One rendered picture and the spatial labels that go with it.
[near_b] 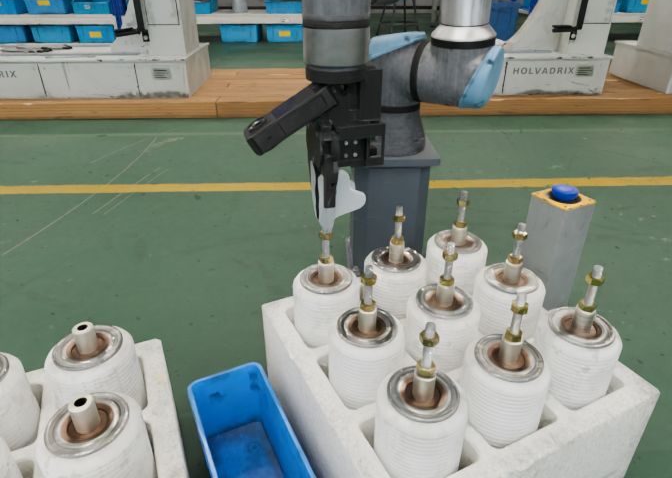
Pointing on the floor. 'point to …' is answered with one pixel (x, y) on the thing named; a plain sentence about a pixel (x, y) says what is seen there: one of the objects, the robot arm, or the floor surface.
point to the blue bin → (245, 426)
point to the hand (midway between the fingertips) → (321, 222)
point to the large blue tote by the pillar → (504, 18)
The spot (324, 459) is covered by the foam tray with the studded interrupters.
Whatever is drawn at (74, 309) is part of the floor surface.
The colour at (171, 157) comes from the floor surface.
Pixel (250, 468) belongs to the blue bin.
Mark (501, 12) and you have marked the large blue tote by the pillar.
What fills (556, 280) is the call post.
